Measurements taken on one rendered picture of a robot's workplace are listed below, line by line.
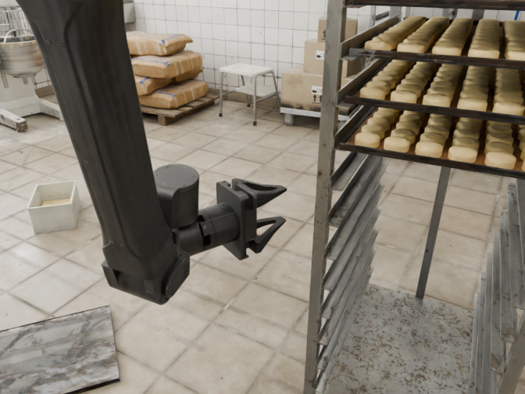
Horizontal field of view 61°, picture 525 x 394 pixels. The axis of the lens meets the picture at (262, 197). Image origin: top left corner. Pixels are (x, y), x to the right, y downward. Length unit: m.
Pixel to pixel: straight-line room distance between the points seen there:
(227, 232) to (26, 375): 1.35
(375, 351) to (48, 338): 1.21
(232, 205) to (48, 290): 1.69
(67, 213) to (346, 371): 1.70
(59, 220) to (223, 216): 2.07
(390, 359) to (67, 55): 1.41
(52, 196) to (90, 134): 2.51
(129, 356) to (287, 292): 0.70
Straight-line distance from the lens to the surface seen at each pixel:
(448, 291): 2.18
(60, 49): 0.35
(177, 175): 0.55
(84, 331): 1.95
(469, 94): 0.97
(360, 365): 1.56
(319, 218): 1.01
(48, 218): 2.63
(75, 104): 0.38
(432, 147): 0.93
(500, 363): 1.19
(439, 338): 1.72
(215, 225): 0.60
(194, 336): 1.84
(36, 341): 1.98
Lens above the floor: 1.29
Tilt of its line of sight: 28 degrees down
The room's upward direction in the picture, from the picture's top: straight up
